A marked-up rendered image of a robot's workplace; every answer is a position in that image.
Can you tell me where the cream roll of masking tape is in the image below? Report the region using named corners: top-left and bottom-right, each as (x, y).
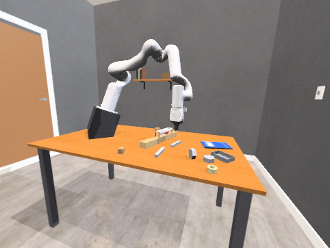
top-left (207, 164), bottom-right (218, 174)

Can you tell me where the grey square stick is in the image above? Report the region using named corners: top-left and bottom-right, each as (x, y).
top-left (170, 140), bottom-right (181, 147)
top-left (155, 147), bottom-right (165, 158)

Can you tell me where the blue notebook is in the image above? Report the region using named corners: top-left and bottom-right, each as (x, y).
top-left (201, 141), bottom-right (233, 149)

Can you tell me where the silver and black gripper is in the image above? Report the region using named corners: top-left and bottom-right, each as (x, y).
top-left (170, 108), bottom-right (183, 131)

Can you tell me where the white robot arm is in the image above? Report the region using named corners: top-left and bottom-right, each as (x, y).
top-left (97, 39), bottom-right (192, 114)

